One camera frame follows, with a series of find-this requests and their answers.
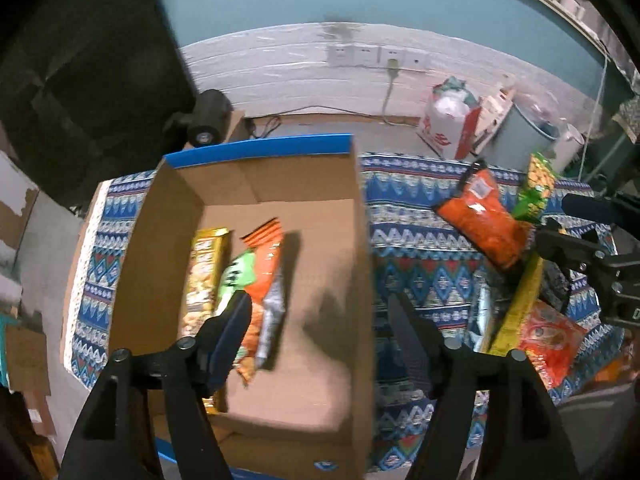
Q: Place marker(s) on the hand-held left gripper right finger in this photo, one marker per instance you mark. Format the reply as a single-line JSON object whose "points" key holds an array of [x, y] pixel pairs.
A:
{"points": [[411, 342]]}

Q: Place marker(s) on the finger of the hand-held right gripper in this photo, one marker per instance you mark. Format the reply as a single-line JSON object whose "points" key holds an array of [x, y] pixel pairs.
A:
{"points": [[585, 255], [590, 210]]}

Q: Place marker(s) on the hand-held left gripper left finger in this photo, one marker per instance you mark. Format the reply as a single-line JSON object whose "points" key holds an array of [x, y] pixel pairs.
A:
{"points": [[234, 332]]}

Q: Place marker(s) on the red orange snack packet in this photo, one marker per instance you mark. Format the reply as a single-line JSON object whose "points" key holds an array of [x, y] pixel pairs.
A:
{"points": [[550, 340]]}

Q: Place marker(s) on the cardboard box with blue outside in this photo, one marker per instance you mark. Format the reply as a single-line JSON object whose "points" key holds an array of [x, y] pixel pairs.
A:
{"points": [[315, 270]]}

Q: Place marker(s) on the green yellow snack bag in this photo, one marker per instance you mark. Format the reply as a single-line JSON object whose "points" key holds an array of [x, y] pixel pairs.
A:
{"points": [[537, 185]]}

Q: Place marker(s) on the green snack packet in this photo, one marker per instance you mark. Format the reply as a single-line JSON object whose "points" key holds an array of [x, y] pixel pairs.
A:
{"points": [[235, 272]]}

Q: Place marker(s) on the orange striped snack packet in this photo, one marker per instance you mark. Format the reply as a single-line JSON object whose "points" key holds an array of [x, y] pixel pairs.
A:
{"points": [[265, 265]]}

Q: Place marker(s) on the silver snack packet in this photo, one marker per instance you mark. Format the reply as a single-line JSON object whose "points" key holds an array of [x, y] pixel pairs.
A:
{"points": [[482, 310]]}

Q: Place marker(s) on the long yellow snack box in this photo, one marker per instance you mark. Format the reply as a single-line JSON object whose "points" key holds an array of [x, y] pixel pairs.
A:
{"points": [[520, 305]]}

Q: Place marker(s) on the white bucket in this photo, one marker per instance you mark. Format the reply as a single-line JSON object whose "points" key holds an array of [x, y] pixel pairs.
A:
{"points": [[520, 135]]}

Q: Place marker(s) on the blue patterned tablecloth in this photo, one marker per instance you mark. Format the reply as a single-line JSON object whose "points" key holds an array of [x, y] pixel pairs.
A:
{"points": [[425, 240]]}

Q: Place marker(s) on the orange snack bag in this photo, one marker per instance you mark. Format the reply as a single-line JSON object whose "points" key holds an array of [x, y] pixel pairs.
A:
{"points": [[480, 215]]}

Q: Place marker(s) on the red and white bag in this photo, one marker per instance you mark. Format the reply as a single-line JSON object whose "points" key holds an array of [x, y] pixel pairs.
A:
{"points": [[445, 130]]}

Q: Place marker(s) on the brown cardboard sheet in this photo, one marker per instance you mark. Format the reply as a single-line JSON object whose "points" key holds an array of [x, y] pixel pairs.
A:
{"points": [[25, 360]]}

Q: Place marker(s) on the black cylindrical device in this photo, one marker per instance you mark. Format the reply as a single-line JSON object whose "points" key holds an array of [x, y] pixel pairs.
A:
{"points": [[207, 115]]}

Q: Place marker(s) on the flattened cardboard box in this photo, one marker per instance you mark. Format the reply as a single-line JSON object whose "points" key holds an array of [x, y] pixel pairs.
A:
{"points": [[15, 195]]}

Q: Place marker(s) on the dark cabinet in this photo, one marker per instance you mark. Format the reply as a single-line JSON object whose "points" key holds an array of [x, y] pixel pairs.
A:
{"points": [[90, 85]]}

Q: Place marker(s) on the white wall shelf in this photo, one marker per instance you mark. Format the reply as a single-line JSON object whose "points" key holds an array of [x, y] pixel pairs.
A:
{"points": [[550, 2]]}

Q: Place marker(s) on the white wall socket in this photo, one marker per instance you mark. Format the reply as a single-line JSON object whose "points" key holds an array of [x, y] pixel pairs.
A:
{"points": [[339, 55], [386, 52], [418, 60], [365, 55]]}

